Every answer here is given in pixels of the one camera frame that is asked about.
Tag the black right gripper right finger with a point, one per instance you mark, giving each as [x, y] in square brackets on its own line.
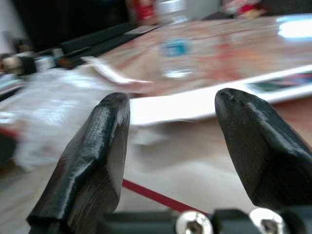
[263, 151]

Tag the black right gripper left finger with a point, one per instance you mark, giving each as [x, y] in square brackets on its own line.
[83, 165]

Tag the clear plastic wrap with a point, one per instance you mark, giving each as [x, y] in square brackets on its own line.
[48, 107]

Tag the thin red strip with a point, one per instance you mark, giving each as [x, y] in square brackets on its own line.
[156, 196]

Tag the white crumpled paper strip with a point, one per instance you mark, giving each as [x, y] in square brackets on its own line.
[114, 73]

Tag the white printed paper sheet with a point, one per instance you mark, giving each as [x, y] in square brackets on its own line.
[170, 109]

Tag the long black soundbar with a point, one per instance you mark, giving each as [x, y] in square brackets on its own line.
[102, 36]

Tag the clear water bottle blue label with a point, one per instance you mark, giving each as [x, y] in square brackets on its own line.
[176, 48]

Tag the red figurine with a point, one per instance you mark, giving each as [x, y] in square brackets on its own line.
[246, 6]
[145, 8]

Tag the black television screen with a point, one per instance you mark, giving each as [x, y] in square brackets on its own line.
[68, 17]

